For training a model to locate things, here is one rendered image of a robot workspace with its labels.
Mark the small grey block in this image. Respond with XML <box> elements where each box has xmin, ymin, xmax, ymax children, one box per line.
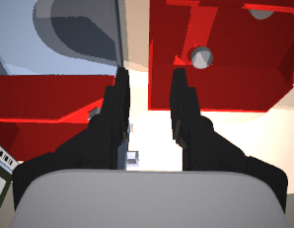
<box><xmin>88</xmin><ymin>108</ymin><xmax>100</xmax><ymax>120</ymax></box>

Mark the red bin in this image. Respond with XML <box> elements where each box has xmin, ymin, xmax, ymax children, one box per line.
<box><xmin>148</xmin><ymin>0</ymin><xmax>294</xmax><ymax>113</ymax></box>
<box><xmin>0</xmin><ymin>75</ymin><xmax>114</xmax><ymax>162</ymax></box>

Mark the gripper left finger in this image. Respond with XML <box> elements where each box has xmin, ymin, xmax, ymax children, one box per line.
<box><xmin>12</xmin><ymin>67</ymin><xmax>131</xmax><ymax>211</ymax></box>

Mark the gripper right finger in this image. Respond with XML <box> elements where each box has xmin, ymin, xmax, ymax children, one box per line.
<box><xmin>170</xmin><ymin>68</ymin><xmax>288</xmax><ymax>214</ymax></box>

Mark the dark grey metal shelf rack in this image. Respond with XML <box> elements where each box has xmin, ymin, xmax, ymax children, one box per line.
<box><xmin>0</xmin><ymin>0</ymin><xmax>139</xmax><ymax>170</ymax></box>

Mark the dark green tool case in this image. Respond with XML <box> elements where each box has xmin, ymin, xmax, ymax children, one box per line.
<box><xmin>0</xmin><ymin>166</ymin><xmax>12</xmax><ymax>208</ymax></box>

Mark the grey steel disc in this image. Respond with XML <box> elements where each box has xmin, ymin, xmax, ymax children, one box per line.
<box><xmin>249</xmin><ymin>9</ymin><xmax>274</xmax><ymax>20</ymax></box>
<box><xmin>190</xmin><ymin>46</ymin><xmax>213</xmax><ymax>69</ymax></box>

